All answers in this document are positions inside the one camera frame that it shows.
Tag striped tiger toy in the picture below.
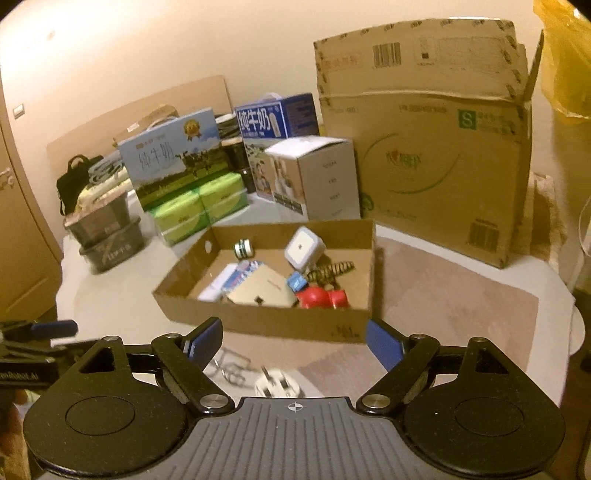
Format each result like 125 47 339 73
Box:
304 261 355 286

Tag blue milk carton box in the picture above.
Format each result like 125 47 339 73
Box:
235 93 320 201

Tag small blue object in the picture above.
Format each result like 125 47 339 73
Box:
287 271 308 293

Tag white three-pin plug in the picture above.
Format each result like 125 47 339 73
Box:
254 367 303 398

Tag clear box blue label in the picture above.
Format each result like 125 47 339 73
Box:
197 260 263 302

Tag lower dark plastic bin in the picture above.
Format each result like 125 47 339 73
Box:
79 216 145 273

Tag green tissue pack bundle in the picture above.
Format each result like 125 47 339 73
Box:
149 173 249 246

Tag flat gold box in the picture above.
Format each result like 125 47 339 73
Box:
226 264 297 308

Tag yellow plastic bag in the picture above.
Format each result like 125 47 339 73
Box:
533 0 591 119

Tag wooden cabinet door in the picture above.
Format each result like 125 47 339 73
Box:
1 102 62 321

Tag dark plastic bin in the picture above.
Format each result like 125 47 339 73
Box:
64 191 130 248
79 216 145 273

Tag green pasture milk box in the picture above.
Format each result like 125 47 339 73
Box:
118 108 228 211

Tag white square night light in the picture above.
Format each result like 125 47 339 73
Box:
284 226 325 272

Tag folded towels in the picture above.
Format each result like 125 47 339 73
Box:
76 151 133 210

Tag shallow cardboard tray box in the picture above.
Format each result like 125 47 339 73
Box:
153 220 376 343

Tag black bag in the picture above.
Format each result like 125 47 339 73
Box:
56 154 103 217

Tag red toy piece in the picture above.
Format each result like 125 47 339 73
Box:
295 286 349 309

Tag white humidifier product box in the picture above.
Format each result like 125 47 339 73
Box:
264 136 361 221

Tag upper dark plastic bin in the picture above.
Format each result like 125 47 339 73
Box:
64 191 130 248

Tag green white tape roll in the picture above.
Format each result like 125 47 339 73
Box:
233 239 256 261

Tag large cardboard box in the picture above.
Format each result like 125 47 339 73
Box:
314 17 540 268

